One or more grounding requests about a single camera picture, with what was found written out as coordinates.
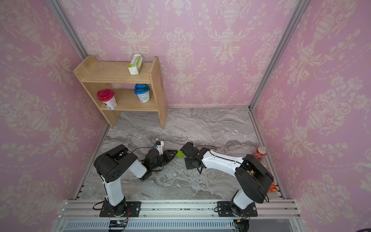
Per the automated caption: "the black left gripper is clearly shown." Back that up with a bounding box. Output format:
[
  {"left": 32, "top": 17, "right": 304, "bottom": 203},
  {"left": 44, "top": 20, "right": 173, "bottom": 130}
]
[{"left": 151, "top": 150, "right": 178, "bottom": 172}]

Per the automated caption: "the long green lego brick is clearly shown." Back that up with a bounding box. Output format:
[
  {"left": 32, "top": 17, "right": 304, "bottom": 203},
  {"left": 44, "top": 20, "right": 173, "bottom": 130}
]
[{"left": 176, "top": 150, "right": 185, "bottom": 158}]

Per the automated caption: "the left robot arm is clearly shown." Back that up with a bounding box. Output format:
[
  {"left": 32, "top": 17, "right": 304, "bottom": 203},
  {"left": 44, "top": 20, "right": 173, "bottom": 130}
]
[{"left": 94, "top": 144, "right": 178, "bottom": 207}]

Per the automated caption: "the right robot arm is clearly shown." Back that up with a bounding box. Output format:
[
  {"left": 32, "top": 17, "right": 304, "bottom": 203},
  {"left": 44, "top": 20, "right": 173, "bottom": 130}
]
[{"left": 180, "top": 142, "right": 274, "bottom": 214}]

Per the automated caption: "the red soda can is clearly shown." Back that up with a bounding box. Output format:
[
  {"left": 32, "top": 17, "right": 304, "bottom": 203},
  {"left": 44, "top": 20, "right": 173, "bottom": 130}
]
[{"left": 253, "top": 146, "right": 268, "bottom": 161}]

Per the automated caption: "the blue lid cup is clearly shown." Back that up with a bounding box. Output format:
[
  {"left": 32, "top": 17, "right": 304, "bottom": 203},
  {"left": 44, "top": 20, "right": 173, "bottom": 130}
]
[{"left": 134, "top": 84, "right": 150, "bottom": 103}]

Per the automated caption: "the pink lid cup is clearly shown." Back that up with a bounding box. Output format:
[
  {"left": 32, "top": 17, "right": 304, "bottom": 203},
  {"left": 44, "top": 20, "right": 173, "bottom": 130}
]
[{"left": 97, "top": 89, "right": 117, "bottom": 110}]

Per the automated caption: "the orange snack bag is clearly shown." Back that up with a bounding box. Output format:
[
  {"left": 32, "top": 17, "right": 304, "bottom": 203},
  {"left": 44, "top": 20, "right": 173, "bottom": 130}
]
[{"left": 269, "top": 182, "right": 279, "bottom": 193}]

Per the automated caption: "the small circuit board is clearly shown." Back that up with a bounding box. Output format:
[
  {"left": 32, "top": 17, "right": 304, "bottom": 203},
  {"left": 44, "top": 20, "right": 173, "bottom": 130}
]
[{"left": 109, "top": 220, "right": 128, "bottom": 229}]

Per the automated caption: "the white green carton box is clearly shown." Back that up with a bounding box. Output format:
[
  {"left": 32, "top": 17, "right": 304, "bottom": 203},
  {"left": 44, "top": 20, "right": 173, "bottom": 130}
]
[{"left": 128, "top": 54, "right": 143, "bottom": 75}]

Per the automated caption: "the wooden shelf unit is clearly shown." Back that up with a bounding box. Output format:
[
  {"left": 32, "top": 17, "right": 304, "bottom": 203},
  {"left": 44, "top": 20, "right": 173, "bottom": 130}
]
[{"left": 74, "top": 55, "right": 168, "bottom": 128}]

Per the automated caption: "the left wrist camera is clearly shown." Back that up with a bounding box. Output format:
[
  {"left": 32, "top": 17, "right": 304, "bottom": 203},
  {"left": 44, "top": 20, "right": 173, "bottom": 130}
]
[{"left": 153, "top": 141, "right": 164, "bottom": 155}]

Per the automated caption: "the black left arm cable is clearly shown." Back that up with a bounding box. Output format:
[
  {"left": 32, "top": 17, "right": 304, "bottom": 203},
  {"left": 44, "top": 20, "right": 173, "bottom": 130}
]
[{"left": 127, "top": 137, "right": 158, "bottom": 154}]

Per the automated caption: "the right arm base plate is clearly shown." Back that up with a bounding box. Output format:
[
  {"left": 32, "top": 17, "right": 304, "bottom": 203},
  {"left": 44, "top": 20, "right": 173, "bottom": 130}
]
[{"left": 214, "top": 201, "right": 258, "bottom": 218}]

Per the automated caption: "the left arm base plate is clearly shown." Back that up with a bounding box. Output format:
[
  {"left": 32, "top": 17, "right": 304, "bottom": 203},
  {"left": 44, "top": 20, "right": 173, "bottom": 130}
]
[{"left": 100, "top": 201, "right": 141, "bottom": 218}]

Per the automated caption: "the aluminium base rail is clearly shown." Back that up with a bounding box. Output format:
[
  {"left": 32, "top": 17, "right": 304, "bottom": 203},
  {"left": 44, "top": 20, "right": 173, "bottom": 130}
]
[{"left": 53, "top": 199, "right": 305, "bottom": 232}]

